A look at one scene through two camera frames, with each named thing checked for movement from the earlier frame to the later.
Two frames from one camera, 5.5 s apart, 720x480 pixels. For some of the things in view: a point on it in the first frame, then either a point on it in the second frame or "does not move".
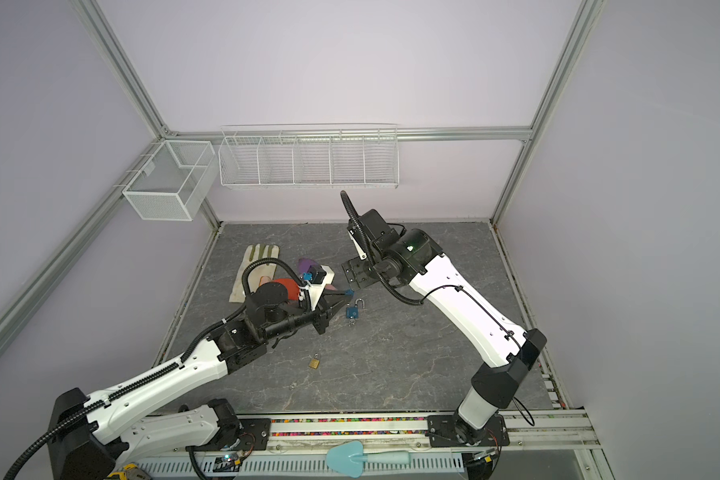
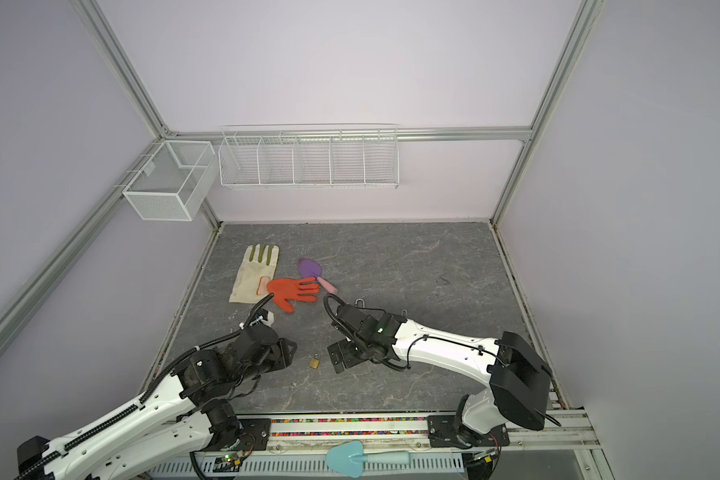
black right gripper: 357,270 -> 348,358
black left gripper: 323,312 -> 283,355
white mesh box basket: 174,181 does not move
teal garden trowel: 350,457 does not move
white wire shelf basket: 310,156 does not move
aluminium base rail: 531,432 does not move
